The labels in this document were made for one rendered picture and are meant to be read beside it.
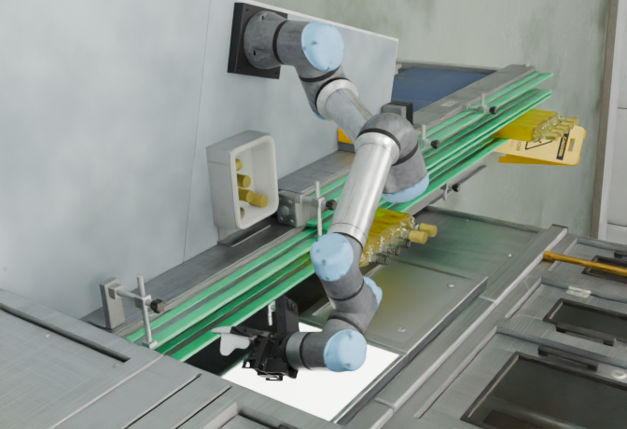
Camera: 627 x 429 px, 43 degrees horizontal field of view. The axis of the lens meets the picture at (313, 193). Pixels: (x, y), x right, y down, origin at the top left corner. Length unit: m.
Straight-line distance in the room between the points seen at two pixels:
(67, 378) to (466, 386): 0.96
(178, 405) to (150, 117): 0.86
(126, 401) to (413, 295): 1.14
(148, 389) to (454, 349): 0.95
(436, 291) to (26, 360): 1.20
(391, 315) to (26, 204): 0.98
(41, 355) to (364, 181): 0.67
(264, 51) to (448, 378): 0.93
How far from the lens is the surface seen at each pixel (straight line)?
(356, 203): 1.49
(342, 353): 1.43
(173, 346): 1.89
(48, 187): 1.76
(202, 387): 1.28
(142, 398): 1.28
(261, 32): 2.06
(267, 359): 1.59
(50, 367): 1.43
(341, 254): 1.39
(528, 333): 2.13
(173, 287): 1.95
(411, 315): 2.13
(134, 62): 1.87
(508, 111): 3.32
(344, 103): 1.96
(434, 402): 1.90
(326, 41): 1.99
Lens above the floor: 2.14
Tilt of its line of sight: 34 degrees down
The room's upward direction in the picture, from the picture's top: 102 degrees clockwise
